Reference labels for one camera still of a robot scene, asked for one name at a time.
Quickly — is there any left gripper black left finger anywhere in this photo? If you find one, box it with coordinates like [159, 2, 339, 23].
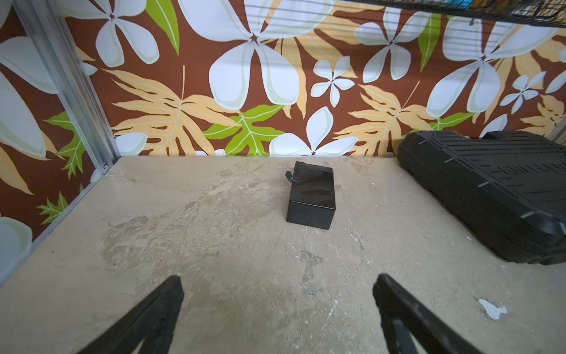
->
[80, 275, 184, 353]

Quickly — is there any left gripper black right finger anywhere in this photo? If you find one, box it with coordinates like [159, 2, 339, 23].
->
[372, 273, 480, 353]

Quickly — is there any small black box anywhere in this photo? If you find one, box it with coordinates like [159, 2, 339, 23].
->
[285, 162, 336, 230]

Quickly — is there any large black tool case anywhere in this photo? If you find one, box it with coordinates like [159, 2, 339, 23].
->
[397, 131, 565, 266]

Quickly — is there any black wire basket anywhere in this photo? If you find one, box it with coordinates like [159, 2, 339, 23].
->
[367, 0, 565, 28]

